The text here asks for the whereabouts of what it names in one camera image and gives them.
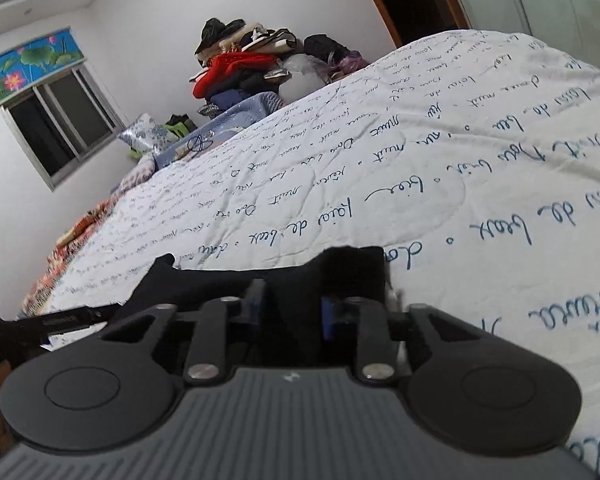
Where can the black bag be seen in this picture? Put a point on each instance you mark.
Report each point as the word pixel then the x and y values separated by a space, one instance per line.
pixel 325 46

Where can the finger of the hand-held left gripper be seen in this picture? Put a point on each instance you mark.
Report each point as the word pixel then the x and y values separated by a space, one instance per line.
pixel 65 322

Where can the window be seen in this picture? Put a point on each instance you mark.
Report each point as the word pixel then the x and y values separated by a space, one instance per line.
pixel 55 115

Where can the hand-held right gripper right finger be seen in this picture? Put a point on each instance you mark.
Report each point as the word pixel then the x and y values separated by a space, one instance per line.
pixel 329 317

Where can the pile of clothes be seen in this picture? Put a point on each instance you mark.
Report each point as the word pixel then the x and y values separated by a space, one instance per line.
pixel 235 67

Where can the lotus printed window blind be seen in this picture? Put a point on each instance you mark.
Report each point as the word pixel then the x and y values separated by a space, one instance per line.
pixel 30 62

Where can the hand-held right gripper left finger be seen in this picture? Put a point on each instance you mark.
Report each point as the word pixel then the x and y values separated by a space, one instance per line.
pixel 254 310

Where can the blue patterned blanket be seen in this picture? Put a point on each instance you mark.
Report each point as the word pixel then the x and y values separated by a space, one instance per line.
pixel 230 120

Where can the pale green sliding wardrobe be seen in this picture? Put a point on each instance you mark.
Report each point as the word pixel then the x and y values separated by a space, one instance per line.
pixel 545 5

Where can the clear plastic bag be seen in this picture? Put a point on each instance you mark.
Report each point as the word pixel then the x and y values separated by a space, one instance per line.
pixel 302 77

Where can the red floral blanket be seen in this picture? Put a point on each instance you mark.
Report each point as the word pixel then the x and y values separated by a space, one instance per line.
pixel 60 255

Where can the white script-printed bedspread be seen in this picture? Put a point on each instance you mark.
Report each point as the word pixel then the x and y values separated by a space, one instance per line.
pixel 380 160

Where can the green cloth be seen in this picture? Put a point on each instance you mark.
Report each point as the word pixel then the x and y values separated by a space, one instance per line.
pixel 177 125

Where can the wooden door frame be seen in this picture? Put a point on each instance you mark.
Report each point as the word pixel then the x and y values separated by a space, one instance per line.
pixel 380 5

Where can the black pants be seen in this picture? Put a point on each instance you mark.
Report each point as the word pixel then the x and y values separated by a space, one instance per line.
pixel 300 272

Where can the purple cloth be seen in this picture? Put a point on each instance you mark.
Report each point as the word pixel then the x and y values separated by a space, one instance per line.
pixel 349 64

